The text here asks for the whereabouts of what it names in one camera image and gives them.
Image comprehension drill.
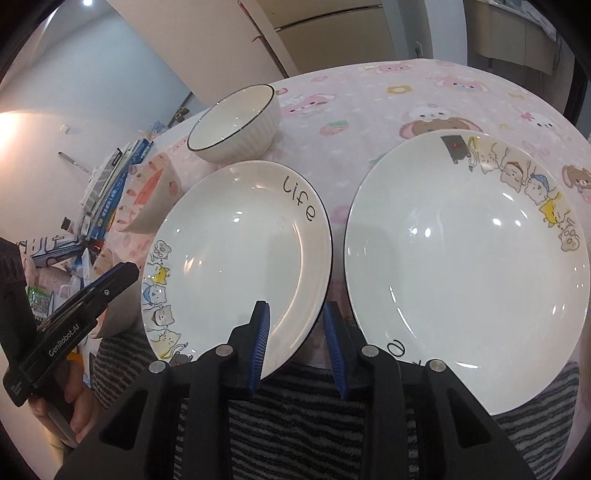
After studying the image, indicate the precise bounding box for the white ribbed bowl black rim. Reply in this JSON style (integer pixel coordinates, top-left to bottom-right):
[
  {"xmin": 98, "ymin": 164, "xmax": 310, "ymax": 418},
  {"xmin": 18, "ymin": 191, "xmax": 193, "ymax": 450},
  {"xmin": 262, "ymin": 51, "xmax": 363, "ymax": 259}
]
[{"xmin": 187, "ymin": 84, "xmax": 281, "ymax": 166}]

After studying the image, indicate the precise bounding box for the large white cartoon plate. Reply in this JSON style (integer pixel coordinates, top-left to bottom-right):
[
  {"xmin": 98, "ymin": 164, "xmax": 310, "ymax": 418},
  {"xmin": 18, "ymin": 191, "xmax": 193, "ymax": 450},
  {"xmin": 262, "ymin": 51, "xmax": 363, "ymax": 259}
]
[{"xmin": 344, "ymin": 129, "xmax": 590, "ymax": 415}]

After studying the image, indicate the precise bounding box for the blue thick book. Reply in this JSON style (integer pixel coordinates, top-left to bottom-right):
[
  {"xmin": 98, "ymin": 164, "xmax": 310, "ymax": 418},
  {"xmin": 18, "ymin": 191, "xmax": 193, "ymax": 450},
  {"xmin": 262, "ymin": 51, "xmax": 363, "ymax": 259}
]
[{"xmin": 80, "ymin": 138, "xmax": 152, "ymax": 241}]

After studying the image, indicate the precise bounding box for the white plate with life text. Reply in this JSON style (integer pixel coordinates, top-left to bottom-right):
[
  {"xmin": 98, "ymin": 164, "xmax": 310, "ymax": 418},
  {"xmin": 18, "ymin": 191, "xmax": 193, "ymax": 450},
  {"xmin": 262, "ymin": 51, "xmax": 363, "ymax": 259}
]
[{"xmin": 139, "ymin": 160, "xmax": 334, "ymax": 377}]

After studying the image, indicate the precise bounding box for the blue white patterned bag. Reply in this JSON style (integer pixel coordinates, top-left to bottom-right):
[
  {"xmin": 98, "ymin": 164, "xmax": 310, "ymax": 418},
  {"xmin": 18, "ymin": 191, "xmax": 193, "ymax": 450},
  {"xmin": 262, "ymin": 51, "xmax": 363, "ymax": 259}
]
[{"xmin": 17, "ymin": 234, "xmax": 85, "ymax": 268}]

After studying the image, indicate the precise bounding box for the pink patterned bowl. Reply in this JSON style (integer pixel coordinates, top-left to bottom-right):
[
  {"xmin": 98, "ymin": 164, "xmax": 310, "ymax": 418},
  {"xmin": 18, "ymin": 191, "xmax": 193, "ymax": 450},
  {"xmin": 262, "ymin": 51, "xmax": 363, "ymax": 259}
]
[{"xmin": 113, "ymin": 153, "xmax": 182, "ymax": 234}]

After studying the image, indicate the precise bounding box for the beige three-door refrigerator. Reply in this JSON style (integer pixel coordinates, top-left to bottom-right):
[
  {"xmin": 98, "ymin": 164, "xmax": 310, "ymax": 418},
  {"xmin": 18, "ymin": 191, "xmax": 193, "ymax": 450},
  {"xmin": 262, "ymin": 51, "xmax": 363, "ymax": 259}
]
[{"xmin": 259, "ymin": 0, "xmax": 397, "ymax": 73}]

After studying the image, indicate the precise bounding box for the striped grey black cloth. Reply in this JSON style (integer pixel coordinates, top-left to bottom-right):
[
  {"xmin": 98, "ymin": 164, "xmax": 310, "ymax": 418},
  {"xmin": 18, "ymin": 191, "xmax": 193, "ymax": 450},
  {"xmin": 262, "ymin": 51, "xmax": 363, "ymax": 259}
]
[{"xmin": 90, "ymin": 331, "xmax": 581, "ymax": 480}]

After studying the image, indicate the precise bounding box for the person's left hand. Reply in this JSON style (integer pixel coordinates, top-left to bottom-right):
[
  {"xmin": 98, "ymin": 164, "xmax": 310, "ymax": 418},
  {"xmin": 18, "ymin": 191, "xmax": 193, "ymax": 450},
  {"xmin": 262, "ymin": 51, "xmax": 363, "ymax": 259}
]
[{"xmin": 28, "ymin": 360, "xmax": 103, "ymax": 447}]

